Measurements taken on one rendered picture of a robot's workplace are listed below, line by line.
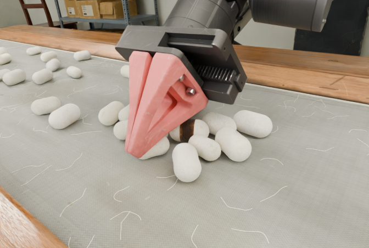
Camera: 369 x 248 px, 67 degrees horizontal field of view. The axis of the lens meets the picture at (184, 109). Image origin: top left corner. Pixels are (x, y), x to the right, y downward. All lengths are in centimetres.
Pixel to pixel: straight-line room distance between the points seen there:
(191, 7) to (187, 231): 17
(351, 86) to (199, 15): 21
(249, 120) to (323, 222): 11
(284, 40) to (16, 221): 230
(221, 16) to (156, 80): 8
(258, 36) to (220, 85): 223
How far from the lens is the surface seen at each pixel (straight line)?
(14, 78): 51
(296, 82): 38
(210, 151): 22
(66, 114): 32
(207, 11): 24
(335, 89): 37
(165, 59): 20
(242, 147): 22
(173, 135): 25
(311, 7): 25
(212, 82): 23
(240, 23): 79
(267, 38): 243
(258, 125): 26
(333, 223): 20
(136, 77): 22
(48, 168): 27
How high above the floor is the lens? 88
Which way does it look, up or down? 26 degrees down
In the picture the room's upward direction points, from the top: 4 degrees counter-clockwise
